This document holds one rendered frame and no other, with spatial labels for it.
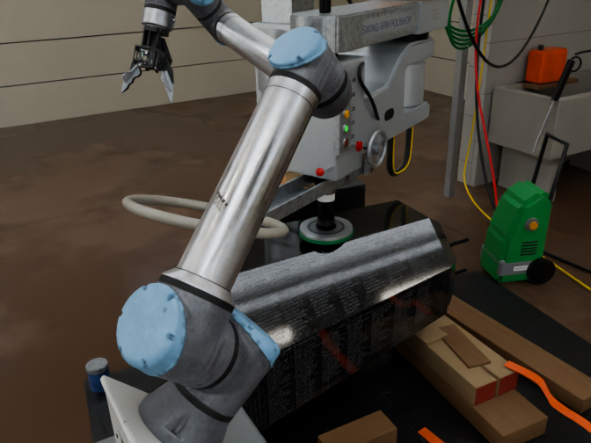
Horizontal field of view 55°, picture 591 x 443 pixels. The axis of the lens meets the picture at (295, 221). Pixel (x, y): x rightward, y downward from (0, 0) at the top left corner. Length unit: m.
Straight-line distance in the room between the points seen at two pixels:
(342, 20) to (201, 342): 1.28
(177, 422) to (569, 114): 4.03
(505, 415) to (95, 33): 6.80
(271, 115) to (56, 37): 6.98
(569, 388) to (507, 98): 2.67
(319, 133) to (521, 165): 3.21
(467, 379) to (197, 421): 1.64
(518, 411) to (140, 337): 1.94
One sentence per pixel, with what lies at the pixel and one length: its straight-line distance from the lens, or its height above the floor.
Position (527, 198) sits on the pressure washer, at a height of 0.55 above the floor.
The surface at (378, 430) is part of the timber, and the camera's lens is 2.45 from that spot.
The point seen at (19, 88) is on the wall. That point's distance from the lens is 8.04.
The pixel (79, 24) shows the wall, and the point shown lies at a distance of 8.06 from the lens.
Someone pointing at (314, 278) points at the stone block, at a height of 0.73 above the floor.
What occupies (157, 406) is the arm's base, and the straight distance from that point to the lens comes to 1.20.
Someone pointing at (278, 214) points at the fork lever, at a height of 1.08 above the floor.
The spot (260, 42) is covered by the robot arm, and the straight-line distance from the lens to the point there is 1.54.
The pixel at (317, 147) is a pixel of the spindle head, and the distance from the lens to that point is 2.09.
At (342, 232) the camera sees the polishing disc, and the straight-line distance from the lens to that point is 2.26.
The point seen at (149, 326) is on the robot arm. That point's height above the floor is 1.29.
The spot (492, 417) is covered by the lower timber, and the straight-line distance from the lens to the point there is 2.63.
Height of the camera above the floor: 1.85
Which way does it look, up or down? 25 degrees down
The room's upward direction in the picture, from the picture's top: 2 degrees counter-clockwise
